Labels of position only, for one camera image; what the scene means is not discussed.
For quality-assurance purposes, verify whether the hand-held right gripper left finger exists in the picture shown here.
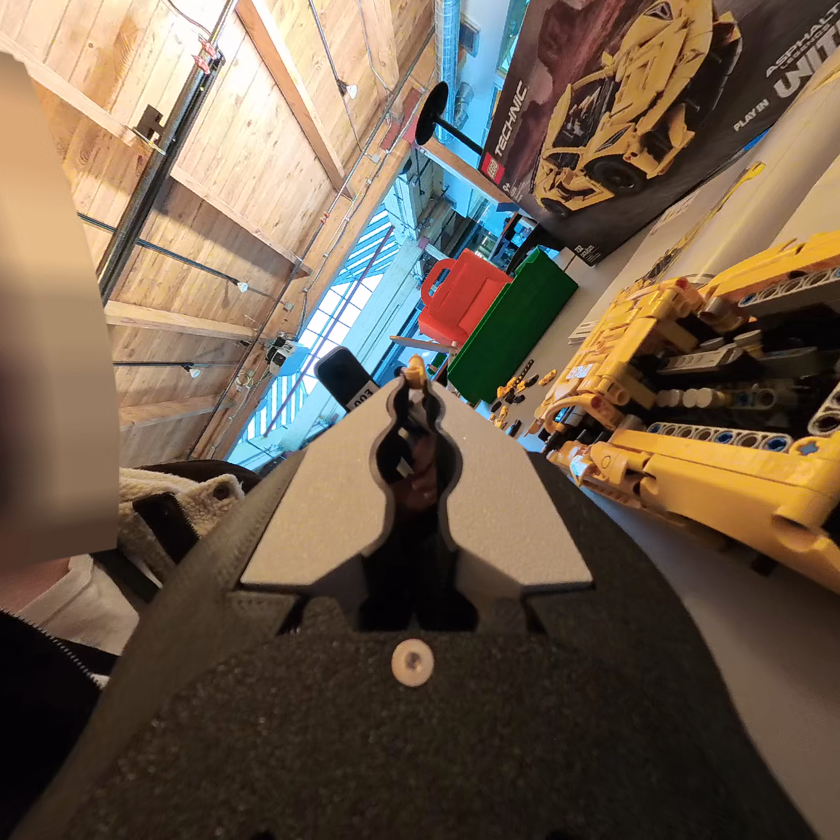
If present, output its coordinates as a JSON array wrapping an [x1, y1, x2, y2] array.
[[241, 377, 409, 632]]

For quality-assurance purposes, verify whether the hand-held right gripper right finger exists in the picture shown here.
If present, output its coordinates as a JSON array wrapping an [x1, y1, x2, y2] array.
[[420, 379, 595, 632]]

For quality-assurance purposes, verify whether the yellow toy brick car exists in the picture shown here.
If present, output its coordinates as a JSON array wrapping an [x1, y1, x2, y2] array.
[[529, 233, 840, 580]]

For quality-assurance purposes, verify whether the grey desk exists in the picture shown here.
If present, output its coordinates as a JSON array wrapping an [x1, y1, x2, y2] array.
[[472, 66, 840, 840]]

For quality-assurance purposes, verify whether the person's left hand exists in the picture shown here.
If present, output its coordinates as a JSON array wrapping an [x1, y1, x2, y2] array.
[[403, 438, 442, 514]]

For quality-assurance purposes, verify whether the black toy beam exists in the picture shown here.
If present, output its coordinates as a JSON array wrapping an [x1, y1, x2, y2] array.
[[496, 359, 536, 403]]

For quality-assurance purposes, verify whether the red folding bin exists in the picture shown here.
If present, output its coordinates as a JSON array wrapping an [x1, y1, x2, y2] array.
[[417, 247, 515, 346]]

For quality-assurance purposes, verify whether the green folding board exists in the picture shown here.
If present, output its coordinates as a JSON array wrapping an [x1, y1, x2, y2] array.
[[448, 247, 580, 406]]

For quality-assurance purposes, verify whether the white shirt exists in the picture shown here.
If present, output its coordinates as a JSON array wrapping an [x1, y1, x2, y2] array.
[[18, 553, 143, 658]]

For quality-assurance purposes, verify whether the toy car instruction booklet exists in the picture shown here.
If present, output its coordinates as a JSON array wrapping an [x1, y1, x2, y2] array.
[[567, 85, 840, 345]]

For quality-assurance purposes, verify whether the black toy set box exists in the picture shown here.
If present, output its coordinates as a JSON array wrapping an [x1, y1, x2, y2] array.
[[481, 0, 840, 267]]

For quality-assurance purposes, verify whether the black pedestal stand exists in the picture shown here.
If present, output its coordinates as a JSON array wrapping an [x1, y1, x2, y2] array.
[[413, 81, 490, 152]]

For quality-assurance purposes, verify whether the silver air duct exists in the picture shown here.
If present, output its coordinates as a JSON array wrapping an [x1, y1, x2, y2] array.
[[432, 0, 468, 143]]

